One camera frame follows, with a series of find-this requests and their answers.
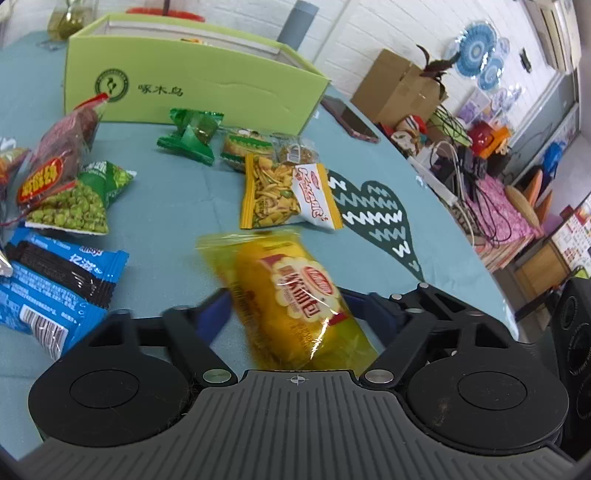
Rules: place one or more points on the black wall sign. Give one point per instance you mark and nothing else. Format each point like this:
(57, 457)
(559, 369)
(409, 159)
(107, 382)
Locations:
(525, 59)

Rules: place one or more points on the white power strip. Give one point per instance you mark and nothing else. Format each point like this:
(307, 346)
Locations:
(434, 182)

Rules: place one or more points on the straw hat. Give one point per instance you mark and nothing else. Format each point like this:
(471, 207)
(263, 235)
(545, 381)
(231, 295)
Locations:
(521, 203)

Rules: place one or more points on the blue cookie packet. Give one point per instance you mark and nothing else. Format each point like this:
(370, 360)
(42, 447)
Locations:
(55, 290)

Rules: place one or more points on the white air conditioner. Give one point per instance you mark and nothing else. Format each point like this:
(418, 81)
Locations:
(561, 32)

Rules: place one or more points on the brown cardboard box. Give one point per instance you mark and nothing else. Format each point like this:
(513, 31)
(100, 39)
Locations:
(397, 90)

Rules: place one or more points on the red thermos jug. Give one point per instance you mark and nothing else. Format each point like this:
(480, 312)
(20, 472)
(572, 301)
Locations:
(480, 137)

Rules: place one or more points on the yellow snack mix packet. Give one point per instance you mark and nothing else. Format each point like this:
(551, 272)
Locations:
(270, 194)

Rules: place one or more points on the orange plastic chair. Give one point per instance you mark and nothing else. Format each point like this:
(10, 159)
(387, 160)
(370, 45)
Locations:
(540, 189)

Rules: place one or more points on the grey thermos bottle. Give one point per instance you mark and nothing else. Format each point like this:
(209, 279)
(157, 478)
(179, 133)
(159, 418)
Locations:
(299, 23)

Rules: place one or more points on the red white plush toy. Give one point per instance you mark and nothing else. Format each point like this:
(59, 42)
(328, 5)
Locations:
(411, 134)

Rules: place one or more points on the blue plastic chair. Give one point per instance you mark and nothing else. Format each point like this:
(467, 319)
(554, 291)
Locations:
(554, 157)

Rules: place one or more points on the dark purple plant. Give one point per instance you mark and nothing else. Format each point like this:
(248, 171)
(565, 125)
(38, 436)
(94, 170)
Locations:
(434, 69)

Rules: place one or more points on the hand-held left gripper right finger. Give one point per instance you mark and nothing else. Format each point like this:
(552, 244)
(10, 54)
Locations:
(379, 318)

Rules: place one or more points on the silver snack packet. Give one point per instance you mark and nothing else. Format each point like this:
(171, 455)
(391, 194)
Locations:
(3, 263)

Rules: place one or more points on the pink floral cloth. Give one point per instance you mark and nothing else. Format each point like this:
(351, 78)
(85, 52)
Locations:
(503, 212)

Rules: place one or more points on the orange bag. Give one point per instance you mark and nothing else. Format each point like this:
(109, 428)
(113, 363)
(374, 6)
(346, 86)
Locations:
(501, 137)

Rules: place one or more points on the small blue paper fan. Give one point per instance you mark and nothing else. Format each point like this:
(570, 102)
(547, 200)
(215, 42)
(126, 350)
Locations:
(490, 73)

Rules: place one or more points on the white red snack packet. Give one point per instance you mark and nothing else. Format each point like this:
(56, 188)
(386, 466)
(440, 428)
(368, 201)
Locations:
(316, 194)

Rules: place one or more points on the glass vase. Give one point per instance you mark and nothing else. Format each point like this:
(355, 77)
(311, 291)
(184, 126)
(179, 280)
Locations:
(71, 18)

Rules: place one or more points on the red smartphone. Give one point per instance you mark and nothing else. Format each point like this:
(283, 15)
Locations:
(351, 121)

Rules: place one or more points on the round cracker packet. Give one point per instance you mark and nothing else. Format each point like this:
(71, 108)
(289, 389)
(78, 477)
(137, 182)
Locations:
(244, 147)

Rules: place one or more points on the wooden cabinet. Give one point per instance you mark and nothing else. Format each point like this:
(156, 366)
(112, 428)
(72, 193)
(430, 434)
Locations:
(540, 272)

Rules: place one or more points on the green peas packet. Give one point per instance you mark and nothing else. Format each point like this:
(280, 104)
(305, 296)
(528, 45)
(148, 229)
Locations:
(81, 203)

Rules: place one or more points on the yellow bread packet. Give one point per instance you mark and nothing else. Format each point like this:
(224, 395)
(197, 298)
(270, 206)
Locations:
(291, 300)

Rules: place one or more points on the orange snack packet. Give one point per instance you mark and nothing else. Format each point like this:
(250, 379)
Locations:
(10, 161)

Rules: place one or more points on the red dates packet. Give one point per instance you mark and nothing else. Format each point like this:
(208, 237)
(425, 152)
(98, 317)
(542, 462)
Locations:
(60, 147)

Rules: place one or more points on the red bowl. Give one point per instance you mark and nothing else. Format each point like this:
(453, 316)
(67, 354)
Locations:
(161, 13)

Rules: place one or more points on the green candy packet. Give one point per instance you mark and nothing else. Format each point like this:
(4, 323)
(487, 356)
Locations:
(198, 122)
(187, 145)

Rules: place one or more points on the green cardboard box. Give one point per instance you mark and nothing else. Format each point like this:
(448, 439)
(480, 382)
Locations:
(194, 85)

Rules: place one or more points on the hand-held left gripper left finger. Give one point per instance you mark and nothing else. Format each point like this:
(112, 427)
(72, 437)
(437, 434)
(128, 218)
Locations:
(218, 314)

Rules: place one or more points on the large blue paper fan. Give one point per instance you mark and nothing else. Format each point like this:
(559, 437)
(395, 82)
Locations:
(475, 48)

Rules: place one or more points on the clear nut bar packet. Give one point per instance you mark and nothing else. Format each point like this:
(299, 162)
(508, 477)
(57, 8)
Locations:
(295, 150)

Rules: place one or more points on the black speaker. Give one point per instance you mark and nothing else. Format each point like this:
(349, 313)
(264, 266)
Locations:
(575, 337)

